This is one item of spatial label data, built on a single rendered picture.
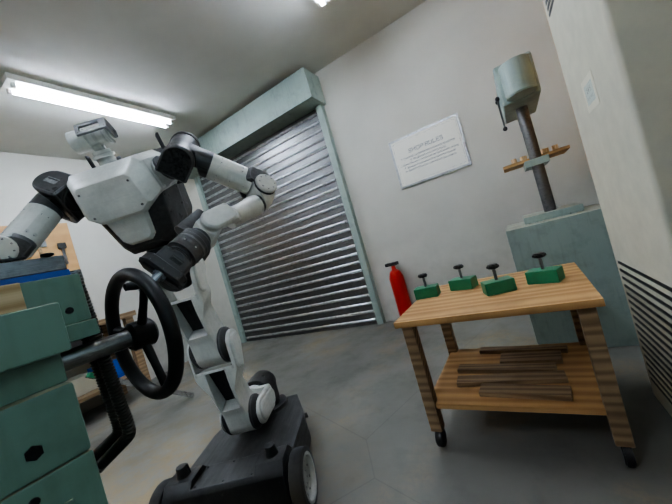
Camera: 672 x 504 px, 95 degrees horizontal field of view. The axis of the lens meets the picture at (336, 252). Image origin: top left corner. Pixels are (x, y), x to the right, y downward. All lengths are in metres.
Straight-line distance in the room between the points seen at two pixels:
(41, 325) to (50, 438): 0.14
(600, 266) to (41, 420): 2.06
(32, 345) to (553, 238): 1.97
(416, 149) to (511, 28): 1.09
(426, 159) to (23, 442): 2.91
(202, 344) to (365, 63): 2.90
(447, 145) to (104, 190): 2.54
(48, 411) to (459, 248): 2.83
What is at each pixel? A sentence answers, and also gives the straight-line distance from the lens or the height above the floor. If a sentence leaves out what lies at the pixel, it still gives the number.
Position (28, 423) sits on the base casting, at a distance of 0.54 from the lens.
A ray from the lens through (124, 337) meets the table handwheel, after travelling 0.77.
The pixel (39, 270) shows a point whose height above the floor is 0.98.
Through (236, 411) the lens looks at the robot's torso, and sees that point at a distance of 1.50.
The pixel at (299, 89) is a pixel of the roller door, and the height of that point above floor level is 2.48.
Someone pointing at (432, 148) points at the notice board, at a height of 1.50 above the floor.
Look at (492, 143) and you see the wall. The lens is 2.99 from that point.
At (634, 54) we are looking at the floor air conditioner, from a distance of 1.08.
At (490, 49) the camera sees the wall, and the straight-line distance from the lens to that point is 3.19.
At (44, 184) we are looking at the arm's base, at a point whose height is 1.32.
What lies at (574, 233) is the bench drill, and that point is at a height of 0.61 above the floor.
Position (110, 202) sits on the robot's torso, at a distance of 1.19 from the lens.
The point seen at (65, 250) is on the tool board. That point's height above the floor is 1.65.
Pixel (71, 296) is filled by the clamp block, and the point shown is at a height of 0.92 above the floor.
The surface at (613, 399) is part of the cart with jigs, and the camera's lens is 1.30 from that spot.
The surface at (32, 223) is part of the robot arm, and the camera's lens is 1.29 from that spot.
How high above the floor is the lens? 0.87
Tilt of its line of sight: level
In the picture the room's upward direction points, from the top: 16 degrees counter-clockwise
